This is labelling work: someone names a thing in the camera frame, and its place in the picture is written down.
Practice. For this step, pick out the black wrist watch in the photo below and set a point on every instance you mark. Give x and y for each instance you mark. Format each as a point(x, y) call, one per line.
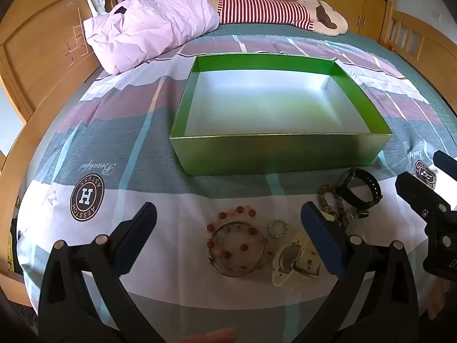
point(371, 182)

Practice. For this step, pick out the green cardboard box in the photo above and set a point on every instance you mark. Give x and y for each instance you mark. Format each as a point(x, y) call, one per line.
point(267, 150)

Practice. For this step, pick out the cream wrist watch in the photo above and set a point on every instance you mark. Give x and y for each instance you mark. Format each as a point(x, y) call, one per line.
point(307, 257)

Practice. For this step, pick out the person's right hand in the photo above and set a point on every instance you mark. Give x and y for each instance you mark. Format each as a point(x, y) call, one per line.
point(439, 300)

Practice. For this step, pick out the person's left hand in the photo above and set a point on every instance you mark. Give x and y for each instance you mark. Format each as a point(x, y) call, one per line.
point(210, 336)

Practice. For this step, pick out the wooden bed footboard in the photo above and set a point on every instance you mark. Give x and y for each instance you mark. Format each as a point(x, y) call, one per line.
point(417, 39)

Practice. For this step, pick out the wooden bed headboard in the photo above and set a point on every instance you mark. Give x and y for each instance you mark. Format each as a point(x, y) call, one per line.
point(39, 43)

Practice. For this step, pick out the striped plush toy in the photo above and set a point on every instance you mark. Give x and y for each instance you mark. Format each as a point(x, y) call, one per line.
point(264, 10)

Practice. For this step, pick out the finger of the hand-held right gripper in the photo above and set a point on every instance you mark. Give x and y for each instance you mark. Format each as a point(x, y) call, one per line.
point(416, 191)
point(446, 169)

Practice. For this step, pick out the metal bangle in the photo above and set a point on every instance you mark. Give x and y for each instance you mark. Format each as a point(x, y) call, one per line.
point(232, 274)

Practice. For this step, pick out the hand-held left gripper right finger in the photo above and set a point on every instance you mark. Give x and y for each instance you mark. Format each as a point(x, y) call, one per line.
point(321, 243)

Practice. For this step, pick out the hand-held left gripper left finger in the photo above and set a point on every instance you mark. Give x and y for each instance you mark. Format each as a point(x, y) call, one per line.
point(137, 237)

